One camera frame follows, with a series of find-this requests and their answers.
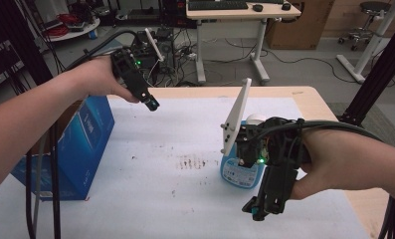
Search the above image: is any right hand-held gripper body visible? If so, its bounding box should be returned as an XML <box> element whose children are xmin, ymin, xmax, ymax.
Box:
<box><xmin>220</xmin><ymin>78</ymin><xmax>310</xmax><ymax>215</ymax></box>

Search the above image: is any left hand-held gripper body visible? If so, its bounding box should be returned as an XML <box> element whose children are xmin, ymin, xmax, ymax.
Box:
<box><xmin>110</xmin><ymin>27</ymin><xmax>165</xmax><ymax>101</ymax></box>

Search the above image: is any blue white pouch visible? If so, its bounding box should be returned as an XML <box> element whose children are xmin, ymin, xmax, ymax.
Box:
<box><xmin>219</xmin><ymin>114</ymin><xmax>270</xmax><ymax>190</ymax></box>

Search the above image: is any person's left hand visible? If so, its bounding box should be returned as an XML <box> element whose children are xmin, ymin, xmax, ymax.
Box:
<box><xmin>75</xmin><ymin>54</ymin><xmax>140</xmax><ymax>104</ymax></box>

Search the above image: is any person's right hand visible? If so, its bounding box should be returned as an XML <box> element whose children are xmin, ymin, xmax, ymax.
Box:
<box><xmin>290</xmin><ymin>127</ymin><xmax>356</xmax><ymax>201</ymax></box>

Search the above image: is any white stained table mat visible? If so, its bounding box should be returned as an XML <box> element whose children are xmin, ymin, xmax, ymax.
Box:
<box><xmin>0</xmin><ymin>96</ymin><xmax>372</xmax><ymax>239</ymax></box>

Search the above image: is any black computer tower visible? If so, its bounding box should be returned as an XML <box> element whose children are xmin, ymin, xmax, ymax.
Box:
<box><xmin>130</xmin><ymin>27</ymin><xmax>177</xmax><ymax>76</ymax></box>

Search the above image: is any round white table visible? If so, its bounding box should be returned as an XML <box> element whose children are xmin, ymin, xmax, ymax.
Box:
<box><xmin>44</xmin><ymin>17</ymin><xmax>101</xmax><ymax>43</ymax></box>

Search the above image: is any blue cardboard box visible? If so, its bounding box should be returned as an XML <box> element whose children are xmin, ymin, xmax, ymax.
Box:
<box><xmin>10</xmin><ymin>95</ymin><xmax>115</xmax><ymax>202</ymax></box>

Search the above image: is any white-legged wooden desk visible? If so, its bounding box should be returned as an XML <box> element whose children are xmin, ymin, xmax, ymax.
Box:
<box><xmin>185</xmin><ymin>0</ymin><xmax>302</xmax><ymax>85</ymax></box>

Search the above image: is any black keyboard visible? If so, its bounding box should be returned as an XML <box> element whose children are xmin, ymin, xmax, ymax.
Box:
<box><xmin>187</xmin><ymin>0</ymin><xmax>250</xmax><ymax>11</ymax></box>

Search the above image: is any black metal stand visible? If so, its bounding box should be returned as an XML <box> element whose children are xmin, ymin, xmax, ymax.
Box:
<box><xmin>338</xmin><ymin>13</ymin><xmax>395</xmax><ymax>127</ymax></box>

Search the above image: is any large brown cardboard box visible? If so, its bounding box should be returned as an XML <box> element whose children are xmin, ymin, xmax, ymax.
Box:
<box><xmin>265</xmin><ymin>0</ymin><xmax>336</xmax><ymax>51</ymax></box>

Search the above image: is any white metal stand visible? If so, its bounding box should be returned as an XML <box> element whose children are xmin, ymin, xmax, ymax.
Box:
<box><xmin>336</xmin><ymin>0</ymin><xmax>395</xmax><ymax>85</ymax></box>

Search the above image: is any black rolling stool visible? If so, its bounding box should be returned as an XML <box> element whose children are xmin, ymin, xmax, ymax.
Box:
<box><xmin>337</xmin><ymin>1</ymin><xmax>392</xmax><ymax>52</ymax></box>

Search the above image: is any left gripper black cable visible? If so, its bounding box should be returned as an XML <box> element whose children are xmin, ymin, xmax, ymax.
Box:
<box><xmin>65</xmin><ymin>29</ymin><xmax>142</xmax><ymax>72</ymax></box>

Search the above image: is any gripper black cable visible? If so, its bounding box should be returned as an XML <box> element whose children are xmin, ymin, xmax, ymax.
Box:
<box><xmin>65</xmin><ymin>29</ymin><xmax>142</xmax><ymax>72</ymax></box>
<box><xmin>251</xmin><ymin>119</ymin><xmax>385</xmax><ymax>144</ymax></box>

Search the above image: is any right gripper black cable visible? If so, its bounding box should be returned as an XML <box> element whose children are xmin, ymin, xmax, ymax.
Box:
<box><xmin>251</xmin><ymin>119</ymin><xmax>385</xmax><ymax>144</ymax></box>

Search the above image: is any red cable coil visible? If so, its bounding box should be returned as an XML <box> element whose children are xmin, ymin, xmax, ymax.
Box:
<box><xmin>44</xmin><ymin>13</ymin><xmax>84</xmax><ymax>38</ymax></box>

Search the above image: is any black floor cable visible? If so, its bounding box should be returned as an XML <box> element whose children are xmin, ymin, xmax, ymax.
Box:
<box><xmin>268</xmin><ymin>49</ymin><xmax>355</xmax><ymax>85</ymax></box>

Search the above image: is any black hanging cable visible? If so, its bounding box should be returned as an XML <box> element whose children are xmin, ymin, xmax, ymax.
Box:
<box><xmin>24</xmin><ymin>148</ymin><xmax>38</xmax><ymax>239</ymax></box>
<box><xmin>50</xmin><ymin>121</ymin><xmax>62</xmax><ymax>239</ymax></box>

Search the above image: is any black cable bundle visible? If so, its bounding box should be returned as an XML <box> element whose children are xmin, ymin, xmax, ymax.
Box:
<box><xmin>378</xmin><ymin>194</ymin><xmax>395</xmax><ymax>239</ymax></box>

